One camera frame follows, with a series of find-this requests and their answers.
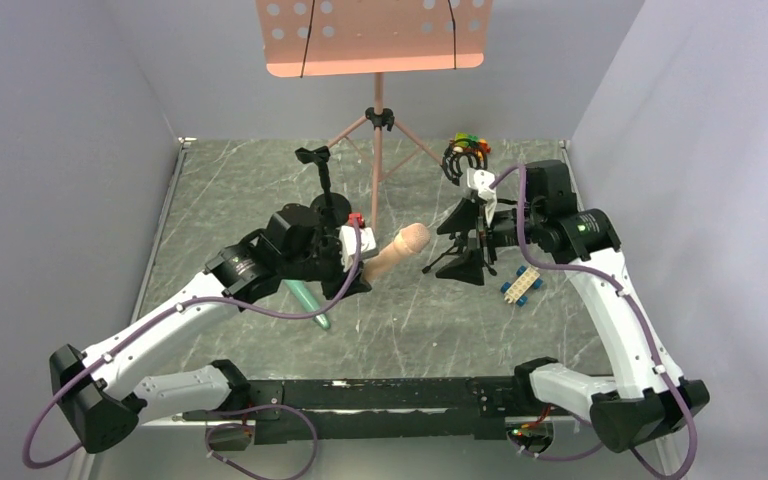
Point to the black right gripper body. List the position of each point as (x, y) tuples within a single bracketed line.
[(479, 234)]

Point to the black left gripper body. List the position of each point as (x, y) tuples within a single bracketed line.
[(355, 282)]

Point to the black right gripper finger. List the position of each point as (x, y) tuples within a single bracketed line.
[(466, 266), (467, 215)]

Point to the pink microphone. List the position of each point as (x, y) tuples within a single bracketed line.
[(409, 241)]

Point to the black tripod microphone stand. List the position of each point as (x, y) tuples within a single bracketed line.
[(454, 166)]

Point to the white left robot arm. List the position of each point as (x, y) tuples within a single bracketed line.
[(108, 389)]

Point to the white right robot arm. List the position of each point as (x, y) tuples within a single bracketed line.
[(646, 396)]

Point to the rear black round-base mic stand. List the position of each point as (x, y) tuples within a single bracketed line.
[(333, 208)]

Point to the pink music stand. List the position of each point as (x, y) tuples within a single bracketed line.
[(331, 38)]

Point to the teal microphone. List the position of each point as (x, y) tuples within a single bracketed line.
[(308, 302)]

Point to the white blue toy block car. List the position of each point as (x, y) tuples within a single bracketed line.
[(517, 292)]

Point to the colourful toy block train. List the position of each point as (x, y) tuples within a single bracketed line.
[(464, 142)]

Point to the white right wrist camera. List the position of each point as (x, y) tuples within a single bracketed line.
[(480, 182)]

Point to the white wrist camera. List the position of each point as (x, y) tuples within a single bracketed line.
[(480, 182), (357, 241)]

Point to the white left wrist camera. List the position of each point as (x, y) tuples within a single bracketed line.
[(357, 241)]

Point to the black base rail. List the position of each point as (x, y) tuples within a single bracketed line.
[(483, 408)]

